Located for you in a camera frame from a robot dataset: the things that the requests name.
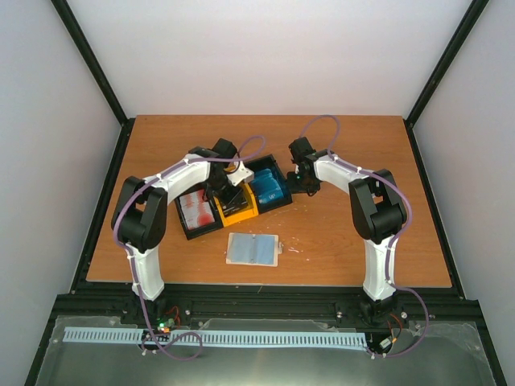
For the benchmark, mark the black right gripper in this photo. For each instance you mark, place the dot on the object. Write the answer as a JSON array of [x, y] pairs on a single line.
[[294, 190]]

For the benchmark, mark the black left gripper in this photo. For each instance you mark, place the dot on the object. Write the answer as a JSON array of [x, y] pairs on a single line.
[[212, 190]]

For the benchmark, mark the black vip card stack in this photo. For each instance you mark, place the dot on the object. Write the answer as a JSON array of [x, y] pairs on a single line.
[[232, 201]]

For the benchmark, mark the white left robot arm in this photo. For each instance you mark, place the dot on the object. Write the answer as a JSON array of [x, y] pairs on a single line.
[[140, 218]]

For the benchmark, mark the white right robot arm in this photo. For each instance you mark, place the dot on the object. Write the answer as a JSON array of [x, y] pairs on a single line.
[[379, 213]]

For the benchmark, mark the red white card stack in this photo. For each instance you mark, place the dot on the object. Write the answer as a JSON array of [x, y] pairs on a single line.
[[196, 210]]

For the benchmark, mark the black bin with red cards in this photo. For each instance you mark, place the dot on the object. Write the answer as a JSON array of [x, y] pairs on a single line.
[[190, 235]]

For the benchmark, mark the black bin with blue cards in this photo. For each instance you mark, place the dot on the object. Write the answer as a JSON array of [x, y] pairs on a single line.
[[269, 161]]

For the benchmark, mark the blue card stack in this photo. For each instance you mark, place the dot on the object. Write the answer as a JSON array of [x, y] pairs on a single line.
[[266, 187]]

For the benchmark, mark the yellow plastic bin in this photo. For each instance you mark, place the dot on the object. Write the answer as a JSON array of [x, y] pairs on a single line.
[[248, 213]]

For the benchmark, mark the black aluminium table frame rail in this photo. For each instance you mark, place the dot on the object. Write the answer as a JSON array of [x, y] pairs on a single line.
[[340, 307]]

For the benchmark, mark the light blue slotted cable duct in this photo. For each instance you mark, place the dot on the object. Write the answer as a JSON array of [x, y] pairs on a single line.
[[220, 339]]

